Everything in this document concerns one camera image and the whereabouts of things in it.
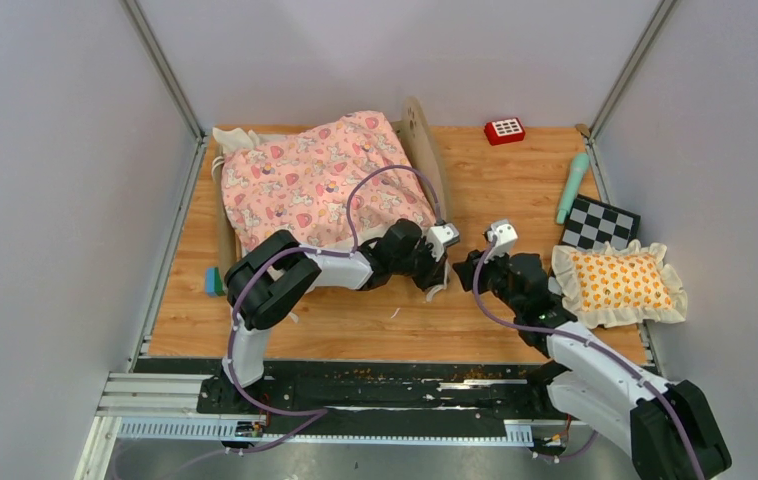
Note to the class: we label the pink unicorn drawstring bag blanket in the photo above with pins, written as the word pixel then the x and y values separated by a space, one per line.
pixel 329 186

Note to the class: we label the black and silver chessboard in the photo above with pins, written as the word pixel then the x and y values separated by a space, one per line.
pixel 592 224

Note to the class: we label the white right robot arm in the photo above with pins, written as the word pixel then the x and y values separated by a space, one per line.
pixel 667 429

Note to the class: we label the orange duck print pillow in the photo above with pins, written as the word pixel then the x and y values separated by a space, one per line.
pixel 609 288

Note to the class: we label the red white grid block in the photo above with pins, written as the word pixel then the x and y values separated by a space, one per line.
pixel 504 131

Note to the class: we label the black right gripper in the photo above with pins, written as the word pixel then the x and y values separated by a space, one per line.
pixel 466 270

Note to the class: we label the wooden striped pet bed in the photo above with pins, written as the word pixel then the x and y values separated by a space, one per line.
pixel 426 163

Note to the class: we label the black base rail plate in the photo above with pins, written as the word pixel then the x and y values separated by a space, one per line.
pixel 386 399

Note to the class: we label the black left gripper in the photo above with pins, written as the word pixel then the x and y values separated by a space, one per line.
pixel 436 274

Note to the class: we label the blue green grey block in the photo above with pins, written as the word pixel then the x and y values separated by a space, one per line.
pixel 213 284

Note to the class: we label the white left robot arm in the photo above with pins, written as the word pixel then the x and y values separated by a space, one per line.
pixel 265 286

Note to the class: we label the mint green massager wand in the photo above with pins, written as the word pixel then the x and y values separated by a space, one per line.
pixel 577 170

